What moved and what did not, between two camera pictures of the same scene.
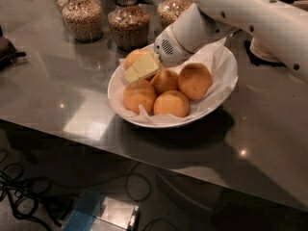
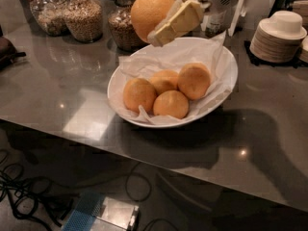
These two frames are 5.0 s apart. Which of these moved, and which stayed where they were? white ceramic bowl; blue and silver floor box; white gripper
Moved: white gripper
Stayed: blue and silver floor box; white ceramic bowl
